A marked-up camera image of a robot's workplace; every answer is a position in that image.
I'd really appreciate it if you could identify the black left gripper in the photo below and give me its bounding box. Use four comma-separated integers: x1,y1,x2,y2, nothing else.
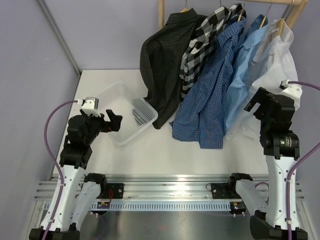
80,109,122,146

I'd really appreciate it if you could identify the yellow hanger of white shirt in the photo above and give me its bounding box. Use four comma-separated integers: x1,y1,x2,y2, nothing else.
269,17,285,41

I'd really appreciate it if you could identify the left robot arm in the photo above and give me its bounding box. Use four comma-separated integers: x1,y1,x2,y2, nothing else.
28,109,123,240

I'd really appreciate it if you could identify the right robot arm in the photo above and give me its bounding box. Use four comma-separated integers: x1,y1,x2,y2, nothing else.
226,87,308,240

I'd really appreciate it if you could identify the blue plaid shirt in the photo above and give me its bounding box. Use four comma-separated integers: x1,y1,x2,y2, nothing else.
170,17,246,149

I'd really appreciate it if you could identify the light blue shirt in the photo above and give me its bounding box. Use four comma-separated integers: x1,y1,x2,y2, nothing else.
222,14,269,141

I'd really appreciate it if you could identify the yellow hanger of blue shirt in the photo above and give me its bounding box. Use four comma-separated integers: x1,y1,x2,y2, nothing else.
259,3,272,29

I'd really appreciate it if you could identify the black white checkered shirt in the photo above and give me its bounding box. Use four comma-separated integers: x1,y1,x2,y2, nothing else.
179,3,242,99

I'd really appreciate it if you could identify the hanger of plaid shirt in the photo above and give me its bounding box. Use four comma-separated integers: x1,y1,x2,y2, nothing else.
237,0,247,22

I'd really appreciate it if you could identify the black pinstripe shirt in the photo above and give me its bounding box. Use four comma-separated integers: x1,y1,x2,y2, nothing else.
139,9,206,130

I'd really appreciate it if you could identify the hanger of black shirt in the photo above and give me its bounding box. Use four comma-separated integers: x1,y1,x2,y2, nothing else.
180,0,190,13

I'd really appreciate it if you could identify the white plastic laundry basket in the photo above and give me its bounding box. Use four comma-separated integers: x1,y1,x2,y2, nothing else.
96,81,158,146

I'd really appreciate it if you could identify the wooden clothes rack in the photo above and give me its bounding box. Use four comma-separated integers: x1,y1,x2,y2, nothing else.
157,0,309,29

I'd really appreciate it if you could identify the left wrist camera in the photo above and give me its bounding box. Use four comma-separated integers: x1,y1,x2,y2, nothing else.
81,97,101,117

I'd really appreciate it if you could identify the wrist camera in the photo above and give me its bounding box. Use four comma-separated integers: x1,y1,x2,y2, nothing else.
279,79,303,100
81,97,101,117

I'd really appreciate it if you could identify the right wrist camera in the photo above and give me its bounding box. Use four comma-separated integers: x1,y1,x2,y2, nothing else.
279,79,303,100

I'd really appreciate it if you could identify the aluminium rail base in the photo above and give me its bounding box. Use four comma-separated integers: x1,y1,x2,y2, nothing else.
33,173,306,201

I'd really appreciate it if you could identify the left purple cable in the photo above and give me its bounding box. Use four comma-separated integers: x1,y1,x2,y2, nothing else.
41,99,83,240

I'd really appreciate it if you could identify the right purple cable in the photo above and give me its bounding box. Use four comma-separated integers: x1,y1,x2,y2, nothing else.
286,81,320,240

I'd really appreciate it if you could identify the purple cable under duct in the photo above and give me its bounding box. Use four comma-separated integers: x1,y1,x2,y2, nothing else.
88,211,111,237

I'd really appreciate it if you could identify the white slotted cable duct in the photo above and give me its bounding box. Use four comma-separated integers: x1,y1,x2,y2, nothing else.
89,201,231,212

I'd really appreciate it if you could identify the aluminium corner frame post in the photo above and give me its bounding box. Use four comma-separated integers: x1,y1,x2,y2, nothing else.
36,0,82,79

